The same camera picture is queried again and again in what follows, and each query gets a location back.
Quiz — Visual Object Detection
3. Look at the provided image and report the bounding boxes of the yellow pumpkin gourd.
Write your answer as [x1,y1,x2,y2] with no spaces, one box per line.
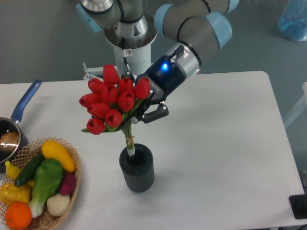
[0,183,31,206]

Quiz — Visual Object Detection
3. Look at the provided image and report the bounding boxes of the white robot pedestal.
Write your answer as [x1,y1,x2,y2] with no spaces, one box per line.
[110,43,152,75]

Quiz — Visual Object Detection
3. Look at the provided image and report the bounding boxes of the white metal base frame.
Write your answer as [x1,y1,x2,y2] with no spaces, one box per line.
[83,62,104,81]

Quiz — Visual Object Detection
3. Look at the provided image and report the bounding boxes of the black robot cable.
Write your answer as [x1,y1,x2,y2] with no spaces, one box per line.
[120,37,129,67]

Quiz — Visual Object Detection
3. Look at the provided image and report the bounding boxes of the dark grey ribbed vase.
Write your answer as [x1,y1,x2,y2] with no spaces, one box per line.
[119,143,154,193]

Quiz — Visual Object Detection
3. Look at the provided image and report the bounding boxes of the blue plastic bag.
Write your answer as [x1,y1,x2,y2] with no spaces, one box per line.
[277,0,307,41]

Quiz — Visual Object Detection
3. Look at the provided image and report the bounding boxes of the yellow banana pepper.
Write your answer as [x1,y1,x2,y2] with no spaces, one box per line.
[5,161,22,180]

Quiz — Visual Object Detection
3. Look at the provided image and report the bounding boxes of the woven wicker basket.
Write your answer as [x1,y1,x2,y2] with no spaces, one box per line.
[11,137,81,230]

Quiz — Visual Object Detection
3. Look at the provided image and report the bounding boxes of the yellow squash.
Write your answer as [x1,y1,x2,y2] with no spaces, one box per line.
[41,140,76,173]

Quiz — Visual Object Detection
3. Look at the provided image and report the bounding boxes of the black device at edge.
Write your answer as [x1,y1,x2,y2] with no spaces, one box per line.
[289,194,307,219]

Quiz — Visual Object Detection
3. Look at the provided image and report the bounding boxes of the red tulip bouquet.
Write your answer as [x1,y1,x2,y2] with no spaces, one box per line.
[79,64,150,158]

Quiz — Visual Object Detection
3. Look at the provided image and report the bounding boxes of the green bok choy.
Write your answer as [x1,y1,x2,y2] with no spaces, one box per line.
[28,159,64,218]

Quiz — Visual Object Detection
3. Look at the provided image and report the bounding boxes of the blue handled saucepan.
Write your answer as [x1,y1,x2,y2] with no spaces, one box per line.
[0,80,42,173]

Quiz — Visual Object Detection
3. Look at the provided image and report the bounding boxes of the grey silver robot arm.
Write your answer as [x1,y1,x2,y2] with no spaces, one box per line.
[76,0,238,127]

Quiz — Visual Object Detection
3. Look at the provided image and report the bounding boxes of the dark green cucumber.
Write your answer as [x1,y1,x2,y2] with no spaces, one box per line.
[14,151,45,186]

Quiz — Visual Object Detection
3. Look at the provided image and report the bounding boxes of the white garlic bulb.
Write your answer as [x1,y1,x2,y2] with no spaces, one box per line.
[47,194,70,217]

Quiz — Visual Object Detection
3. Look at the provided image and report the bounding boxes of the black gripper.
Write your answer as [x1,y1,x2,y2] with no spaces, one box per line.
[120,55,186,124]

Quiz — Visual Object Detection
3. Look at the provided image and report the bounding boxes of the purple red radish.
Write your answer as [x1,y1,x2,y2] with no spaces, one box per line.
[59,172,76,195]

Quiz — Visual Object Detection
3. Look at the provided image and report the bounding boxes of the orange fruit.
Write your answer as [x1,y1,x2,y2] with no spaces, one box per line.
[5,202,32,230]

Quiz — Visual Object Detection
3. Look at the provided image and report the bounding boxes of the bread roll in pan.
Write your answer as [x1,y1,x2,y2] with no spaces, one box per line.
[0,132,19,153]

